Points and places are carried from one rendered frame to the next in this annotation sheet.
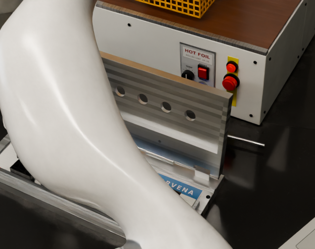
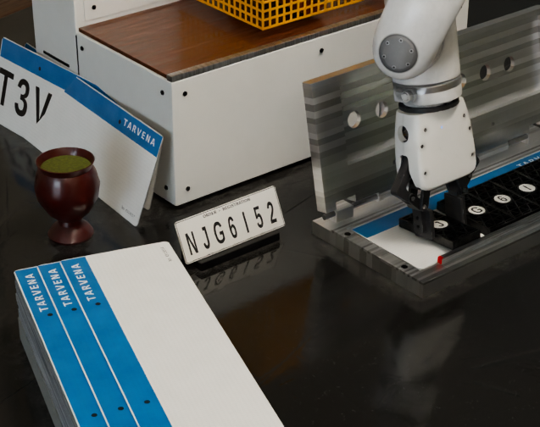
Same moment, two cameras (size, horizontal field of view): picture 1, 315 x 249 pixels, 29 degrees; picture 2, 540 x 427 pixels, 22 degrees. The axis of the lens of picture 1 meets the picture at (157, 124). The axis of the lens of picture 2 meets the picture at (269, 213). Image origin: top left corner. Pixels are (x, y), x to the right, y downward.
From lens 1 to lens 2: 187 cm
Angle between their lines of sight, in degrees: 57
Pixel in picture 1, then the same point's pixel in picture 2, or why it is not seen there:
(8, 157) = (414, 254)
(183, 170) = (515, 148)
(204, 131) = (525, 74)
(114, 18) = (301, 53)
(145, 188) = not seen: outside the picture
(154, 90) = (470, 58)
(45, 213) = (526, 255)
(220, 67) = not seen: hidden behind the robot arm
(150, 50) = not seen: hidden behind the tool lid
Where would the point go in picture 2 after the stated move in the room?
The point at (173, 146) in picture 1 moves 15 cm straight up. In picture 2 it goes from (507, 118) to (516, 18)
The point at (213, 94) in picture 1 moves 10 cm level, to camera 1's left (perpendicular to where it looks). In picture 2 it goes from (533, 10) to (520, 36)
